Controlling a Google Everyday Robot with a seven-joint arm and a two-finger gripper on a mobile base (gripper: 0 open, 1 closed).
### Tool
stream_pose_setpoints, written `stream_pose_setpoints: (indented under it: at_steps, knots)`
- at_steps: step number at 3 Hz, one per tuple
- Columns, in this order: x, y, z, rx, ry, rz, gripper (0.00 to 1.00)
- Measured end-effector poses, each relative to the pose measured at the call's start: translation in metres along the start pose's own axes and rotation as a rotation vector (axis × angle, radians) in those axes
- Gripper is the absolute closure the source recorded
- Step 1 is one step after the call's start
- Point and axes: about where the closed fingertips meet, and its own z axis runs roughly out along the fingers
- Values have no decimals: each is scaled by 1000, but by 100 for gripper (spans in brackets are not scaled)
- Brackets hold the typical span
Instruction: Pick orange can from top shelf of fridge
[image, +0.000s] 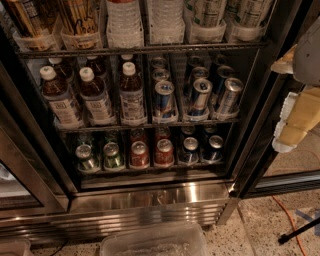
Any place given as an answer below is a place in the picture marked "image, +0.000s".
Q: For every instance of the tea bottle front right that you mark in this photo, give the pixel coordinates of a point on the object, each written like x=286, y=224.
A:
x=131, y=96

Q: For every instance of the silver can front right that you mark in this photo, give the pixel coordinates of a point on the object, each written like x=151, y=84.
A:
x=224, y=106

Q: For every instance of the clear water bottle left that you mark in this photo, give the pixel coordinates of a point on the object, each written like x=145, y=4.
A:
x=124, y=26

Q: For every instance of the red can front right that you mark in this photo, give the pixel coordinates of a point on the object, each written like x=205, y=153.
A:
x=164, y=152

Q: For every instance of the left fridge sliding door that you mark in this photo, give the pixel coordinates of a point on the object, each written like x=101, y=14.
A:
x=27, y=185

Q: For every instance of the blue silver can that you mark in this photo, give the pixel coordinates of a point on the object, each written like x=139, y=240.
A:
x=195, y=105
x=164, y=108

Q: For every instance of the clear plastic bin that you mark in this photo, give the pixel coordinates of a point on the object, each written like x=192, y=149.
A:
x=168, y=239

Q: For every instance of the red can front left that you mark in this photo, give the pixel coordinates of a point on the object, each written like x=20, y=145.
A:
x=139, y=155

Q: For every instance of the blue silver can front middle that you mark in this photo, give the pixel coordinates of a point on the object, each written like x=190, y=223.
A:
x=195, y=105

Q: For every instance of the open glass fridge door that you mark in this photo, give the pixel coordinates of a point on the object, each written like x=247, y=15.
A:
x=260, y=105

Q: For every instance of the wire shelf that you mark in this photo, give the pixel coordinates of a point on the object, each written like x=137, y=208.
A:
x=153, y=49
x=146, y=126

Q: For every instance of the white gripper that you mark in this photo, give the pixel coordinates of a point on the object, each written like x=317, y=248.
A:
x=308, y=60

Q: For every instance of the green white can right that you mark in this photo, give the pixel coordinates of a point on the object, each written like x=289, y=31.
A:
x=246, y=19

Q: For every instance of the top wire shelf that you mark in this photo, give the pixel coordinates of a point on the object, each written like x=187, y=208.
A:
x=153, y=49

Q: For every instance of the blue can front right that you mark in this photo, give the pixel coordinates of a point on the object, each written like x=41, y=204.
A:
x=213, y=149

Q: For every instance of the clear water bottle right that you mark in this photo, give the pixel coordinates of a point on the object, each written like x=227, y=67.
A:
x=166, y=24

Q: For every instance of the tea bottle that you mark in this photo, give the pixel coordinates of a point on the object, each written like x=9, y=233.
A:
x=61, y=99
x=96, y=98
x=131, y=96

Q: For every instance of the green white can left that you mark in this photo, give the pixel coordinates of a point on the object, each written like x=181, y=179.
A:
x=204, y=20

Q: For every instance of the red can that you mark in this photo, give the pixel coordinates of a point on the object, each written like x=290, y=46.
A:
x=164, y=152
x=139, y=155

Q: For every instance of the blue silver can front left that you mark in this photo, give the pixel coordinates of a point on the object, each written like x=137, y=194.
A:
x=164, y=108

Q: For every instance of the green white can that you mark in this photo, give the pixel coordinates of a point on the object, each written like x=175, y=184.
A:
x=246, y=19
x=204, y=20

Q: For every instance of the clear water bottle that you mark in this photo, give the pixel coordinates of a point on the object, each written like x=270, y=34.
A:
x=124, y=26
x=166, y=24

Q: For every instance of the middle wire shelf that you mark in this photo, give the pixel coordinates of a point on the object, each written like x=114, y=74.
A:
x=146, y=126

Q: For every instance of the black tripod leg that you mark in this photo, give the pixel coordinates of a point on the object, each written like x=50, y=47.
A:
x=286, y=237

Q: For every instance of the stainless fridge base grille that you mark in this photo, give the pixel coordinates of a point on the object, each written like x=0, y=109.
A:
x=95, y=216

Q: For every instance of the tea bottle front left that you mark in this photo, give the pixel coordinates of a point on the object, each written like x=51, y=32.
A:
x=61, y=99

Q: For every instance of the green can front left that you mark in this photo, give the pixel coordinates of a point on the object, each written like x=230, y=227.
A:
x=88, y=162

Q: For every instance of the tea bottle front middle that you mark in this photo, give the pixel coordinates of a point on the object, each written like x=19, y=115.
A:
x=96, y=98

